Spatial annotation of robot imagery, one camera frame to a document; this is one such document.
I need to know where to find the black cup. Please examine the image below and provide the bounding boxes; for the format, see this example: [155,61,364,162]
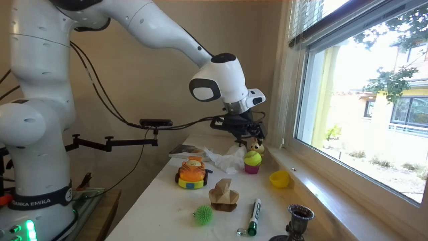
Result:
[267,204,315,241]

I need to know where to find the black stereo camera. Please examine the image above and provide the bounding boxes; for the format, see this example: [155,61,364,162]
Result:
[139,118,174,129]

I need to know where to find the small yellow bowl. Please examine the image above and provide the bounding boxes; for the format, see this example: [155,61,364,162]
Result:
[267,170,291,190]

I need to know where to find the small pink cup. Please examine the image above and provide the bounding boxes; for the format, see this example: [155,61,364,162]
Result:
[243,164,261,176]

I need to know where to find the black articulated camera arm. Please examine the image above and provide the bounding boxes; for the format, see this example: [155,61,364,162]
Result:
[64,126,160,153]

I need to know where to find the white crumpled cloth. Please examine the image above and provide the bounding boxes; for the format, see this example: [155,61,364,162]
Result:
[203,145,249,177]

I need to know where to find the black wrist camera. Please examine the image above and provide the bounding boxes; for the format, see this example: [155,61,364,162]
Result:
[208,114,238,132]

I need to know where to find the black wall cable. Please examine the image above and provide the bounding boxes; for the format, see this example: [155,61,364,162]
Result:
[0,69,21,102]

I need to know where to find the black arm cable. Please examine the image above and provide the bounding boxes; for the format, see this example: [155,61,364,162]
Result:
[68,40,224,132]

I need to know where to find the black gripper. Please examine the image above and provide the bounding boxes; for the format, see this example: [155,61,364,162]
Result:
[222,109,266,148]

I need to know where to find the green fuzzy ball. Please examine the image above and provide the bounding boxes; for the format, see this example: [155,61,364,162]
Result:
[191,204,215,228]

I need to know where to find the white framed window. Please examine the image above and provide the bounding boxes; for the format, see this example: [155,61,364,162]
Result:
[291,0,428,206]

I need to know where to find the thin black camera cable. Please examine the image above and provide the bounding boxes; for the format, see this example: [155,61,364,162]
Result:
[104,129,151,196]

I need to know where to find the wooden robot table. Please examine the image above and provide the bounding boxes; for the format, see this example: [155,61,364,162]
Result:
[71,189,123,241]

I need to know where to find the orange toy car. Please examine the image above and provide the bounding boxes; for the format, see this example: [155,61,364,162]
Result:
[174,154,214,192]

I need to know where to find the marker pen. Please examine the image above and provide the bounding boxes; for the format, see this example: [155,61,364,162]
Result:
[246,198,263,239]

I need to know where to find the yellow-green tennis ball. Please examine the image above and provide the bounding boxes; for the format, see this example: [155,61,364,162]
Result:
[243,150,263,169]

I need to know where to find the red black cable plug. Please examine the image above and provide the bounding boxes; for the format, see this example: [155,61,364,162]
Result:
[77,172,93,192]

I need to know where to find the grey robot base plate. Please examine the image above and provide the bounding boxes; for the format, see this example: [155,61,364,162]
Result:
[65,186,105,233]

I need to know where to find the window blind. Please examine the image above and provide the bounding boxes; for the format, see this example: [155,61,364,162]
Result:
[286,0,428,50]

